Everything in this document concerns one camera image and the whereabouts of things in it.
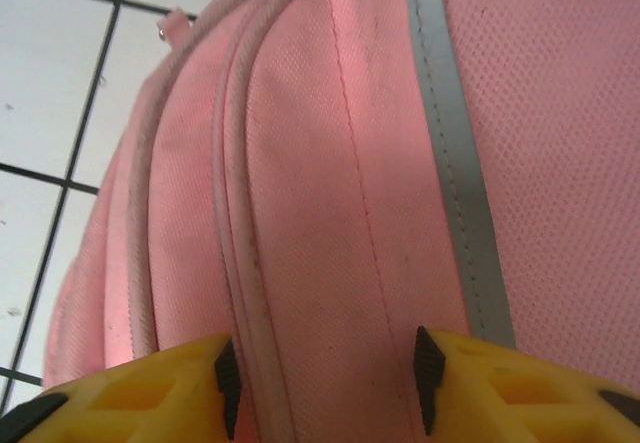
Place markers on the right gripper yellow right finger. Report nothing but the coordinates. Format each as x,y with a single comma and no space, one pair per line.
525,403

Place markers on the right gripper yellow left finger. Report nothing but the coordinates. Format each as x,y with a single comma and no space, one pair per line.
140,403

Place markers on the pink student backpack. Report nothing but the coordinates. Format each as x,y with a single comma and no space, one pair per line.
350,163

